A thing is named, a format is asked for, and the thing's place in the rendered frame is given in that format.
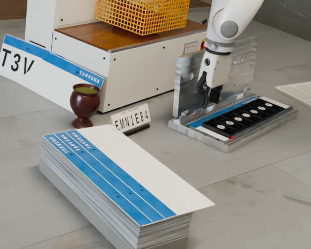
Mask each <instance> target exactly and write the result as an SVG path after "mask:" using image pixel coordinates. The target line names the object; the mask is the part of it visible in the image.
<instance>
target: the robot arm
mask: <svg viewBox="0 0 311 249"><path fill-rule="evenodd" d="M263 2H264V0H212V5H211V11H210V16H209V21H208V27H207V32H206V37H205V40H204V41H205V42H204V46H205V50H206V51H205V54H204V57H203V60H202V63H201V67H200V72H199V76H198V82H197V84H196V87H197V90H198V98H197V103H196V105H197V106H198V107H201V108H203V109H206V106H207V101H208V96H207V95H208V93H209V90H210V88H211V91H210V96H209V101H211V102H213V103H216V104H218V103H219V99H220V94H221V92H220V91H221V90H222V88H223V87H222V86H223V84H225V83H226V82H227V81H228V79H229V73H230V67H231V59H232V51H233V49H234V44H235V39H236V38H237V37H238V36H239V35H240V34H241V33H242V32H243V31H244V30H245V28H246V27H247V26H248V24H249V23H250V22H251V20H252V19H253V18H254V16H255V15H256V13H257V12H258V10H259V9H260V7H261V5H262V4H263ZM204 83H207V85H206V84H204ZM203 86H205V87H207V88H206V90H205V89H204V88H203Z"/></svg>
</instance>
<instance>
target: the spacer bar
mask: <svg viewBox="0 0 311 249"><path fill-rule="evenodd" d="M260 99H263V100H265V101H268V102H270V103H273V104H275V105H278V106H280V107H283V108H285V109H287V108H289V107H290V106H287V105H285V104H282V103H280V102H277V101H274V100H272V99H269V98H267V97H264V96H263V97H261V98H260Z"/></svg>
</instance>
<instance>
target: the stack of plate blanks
mask: <svg viewBox="0 0 311 249"><path fill-rule="evenodd" d="M40 150H41V155H40V161H39V170H40V171H41V172H42V173H43V174H44V175H45V176H46V177H47V179H48V180H49V181H50V182H51V183H52V184H53V185H54V186H55V187H56V188H57V189H58V190H59V191H60V192H61V193H62V194H63V195H64V196H65V197H66V198H67V199H68V200H69V201H70V202H71V203H72V204H73V205H74V206H75V207H76V208H77V209H78V210H79V211H80V212H81V213H82V214H83V215H84V216H85V217H86V218H87V219H88V220H89V221H90V222H91V223H92V224H93V225H94V226H95V227H96V228H97V229H98V230H99V231H100V232H101V233H102V234H103V235H104V236H105V237H106V238H107V239H108V240H109V241H110V242H111V243H112V244H113V245H114V247H115V248H116V249H186V247H187V242H188V238H189V237H188V233H189V226H190V223H191V219H192V214H193V212H191V213H187V214H184V215H180V216H177V217H173V218H170V219H166V220H163V221H159V222H155V223H153V222H151V221H150V220H149V219H148V218H146V217H145V216H144V215H143V214H142V213H141V212H140V211H139V210H138V209H137V208H136V207H135V206H133V205H132V204H131V203H130V202H129V201H128V200H127V199H126V198H125V197H123V196H122V195H121V194H120V193H119V192H118V191H117V190H116V189H114V188H113V187H112V186H111V185H110V184H109V183H108V182H107V181H105V180H104V179H103V178H102V177H101V176H100V175H99V174H98V173H96V172H95V171H94V170H93V169H92V168H91V167H90V166H89V165H88V164H86V163H85V162H84V161H83V160H82V159H81V158H80V157H79V156H77V155H76V154H75V153H74V152H73V151H72V150H71V149H70V148H68V147H67V146H66V145H65V144H64V143H63V142H62V141H61V140H60V139H58V138H57V137H56V136H55V135H54V134H48V135H43V136H42V144H41V149H40Z"/></svg>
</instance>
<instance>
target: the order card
mask: <svg viewBox="0 0 311 249"><path fill-rule="evenodd" d="M111 121H112V125H113V126H114V127H115V128H116V129H118V130H119V131H120V132H122V133H123V132H125V131H128V130H130V129H133V128H136V127H138V126H141V125H144V124H146V123H149V122H151V117H150V112H149V107H148V104H147V103H146V104H143V105H140V106H137V107H134V108H131V109H128V110H125V111H122V112H119V113H117V114H114V115H111Z"/></svg>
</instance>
